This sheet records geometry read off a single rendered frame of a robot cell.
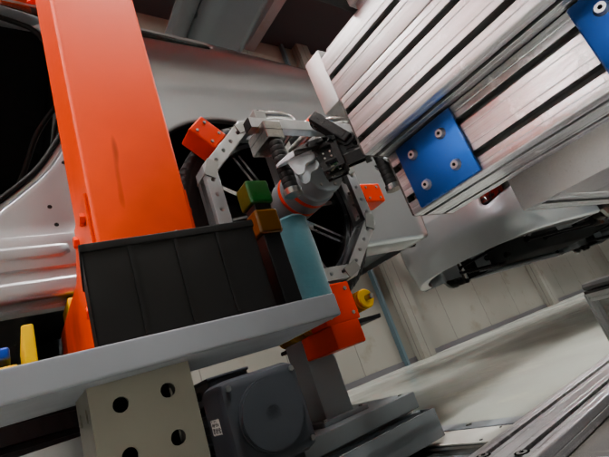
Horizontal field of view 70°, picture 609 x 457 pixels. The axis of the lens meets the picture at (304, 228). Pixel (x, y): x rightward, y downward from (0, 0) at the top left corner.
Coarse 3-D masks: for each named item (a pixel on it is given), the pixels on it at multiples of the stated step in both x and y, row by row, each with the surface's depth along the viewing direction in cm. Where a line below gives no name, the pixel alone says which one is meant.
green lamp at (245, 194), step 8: (248, 184) 66; (256, 184) 67; (264, 184) 67; (240, 192) 67; (248, 192) 65; (256, 192) 66; (264, 192) 67; (240, 200) 67; (248, 200) 65; (256, 200) 65; (264, 200) 66; (272, 200) 67; (248, 208) 66
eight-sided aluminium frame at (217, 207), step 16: (240, 128) 130; (224, 144) 124; (208, 160) 118; (224, 160) 122; (208, 176) 117; (352, 176) 147; (208, 192) 115; (352, 192) 144; (208, 208) 117; (224, 208) 115; (352, 208) 145; (368, 208) 143; (368, 224) 139; (352, 240) 139; (368, 240) 136; (352, 256) 130; (336, 272) 124; (352, 272) 127
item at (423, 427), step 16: (400, 416) 124; (416, 416) 119; (432, 416) 121; (384, 432) 118; (400, 432) 114; (416, 432) 116; (432, 432) 119; (352, 448) 111; (368, 448) 107; (384, 448) 110; (400, 448) 112; (416, 448) 114
